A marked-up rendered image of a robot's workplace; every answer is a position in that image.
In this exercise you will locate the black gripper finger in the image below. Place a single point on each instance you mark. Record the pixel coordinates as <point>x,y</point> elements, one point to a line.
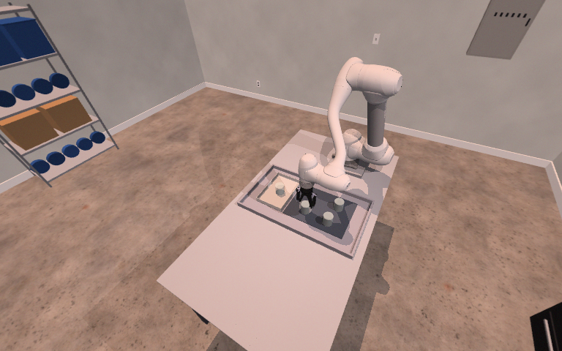
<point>298,196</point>
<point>311,201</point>

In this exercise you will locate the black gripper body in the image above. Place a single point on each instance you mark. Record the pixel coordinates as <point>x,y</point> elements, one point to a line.
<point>309,191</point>

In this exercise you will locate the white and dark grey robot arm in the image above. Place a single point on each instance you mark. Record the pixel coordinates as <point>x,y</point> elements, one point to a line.
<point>377,84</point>

